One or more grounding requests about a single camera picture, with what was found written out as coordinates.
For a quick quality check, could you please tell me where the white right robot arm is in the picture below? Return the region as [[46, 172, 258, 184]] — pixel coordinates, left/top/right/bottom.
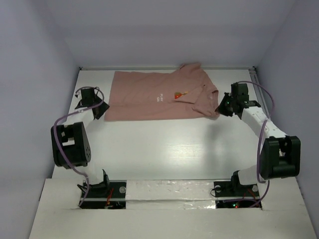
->
[[216, 81, 301, 195]]

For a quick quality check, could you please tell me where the white foam front board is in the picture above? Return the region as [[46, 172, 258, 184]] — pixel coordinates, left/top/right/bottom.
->
[[30, 179, 316, 239]]

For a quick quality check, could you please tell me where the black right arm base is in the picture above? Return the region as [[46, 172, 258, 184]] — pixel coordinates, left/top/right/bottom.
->
[[210, 181, 262, 209]]

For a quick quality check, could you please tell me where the aluminium back table rail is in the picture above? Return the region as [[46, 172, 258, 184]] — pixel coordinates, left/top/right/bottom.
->
[[79, 66, 255, 71]]

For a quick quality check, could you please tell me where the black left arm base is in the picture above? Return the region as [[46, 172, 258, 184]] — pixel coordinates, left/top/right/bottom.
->
[[80, 181, 127, 210]]

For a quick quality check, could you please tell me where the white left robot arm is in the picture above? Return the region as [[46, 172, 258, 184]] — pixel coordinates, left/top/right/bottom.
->
[[50, 86, 109, 190]]

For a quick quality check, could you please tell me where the aluminium right table rail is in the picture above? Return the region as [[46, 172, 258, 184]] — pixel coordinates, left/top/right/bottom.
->
[[249, 68, 275, 119]]

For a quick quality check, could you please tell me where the aluminium table rail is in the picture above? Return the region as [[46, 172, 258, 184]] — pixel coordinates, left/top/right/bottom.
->
[[79, 66, 255, 71], [249, 68, 275, 119]]

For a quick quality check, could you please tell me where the pink printed t-shirt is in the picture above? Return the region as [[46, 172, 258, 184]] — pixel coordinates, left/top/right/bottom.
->
[[105, 63, 219, 121]]

